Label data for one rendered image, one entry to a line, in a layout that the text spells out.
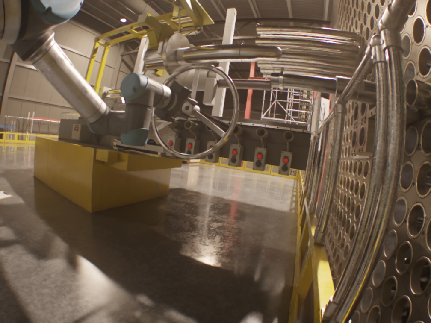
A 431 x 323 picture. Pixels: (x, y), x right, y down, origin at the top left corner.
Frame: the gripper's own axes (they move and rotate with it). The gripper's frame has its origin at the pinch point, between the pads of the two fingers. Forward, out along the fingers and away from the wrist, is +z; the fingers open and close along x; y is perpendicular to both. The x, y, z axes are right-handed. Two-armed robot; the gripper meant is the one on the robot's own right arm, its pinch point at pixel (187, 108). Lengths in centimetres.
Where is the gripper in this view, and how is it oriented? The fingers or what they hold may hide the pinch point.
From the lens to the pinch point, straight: 80.3
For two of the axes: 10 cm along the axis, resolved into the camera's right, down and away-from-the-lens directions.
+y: 7.3, 6.2, -2.9
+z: 3.8, -0.1, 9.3
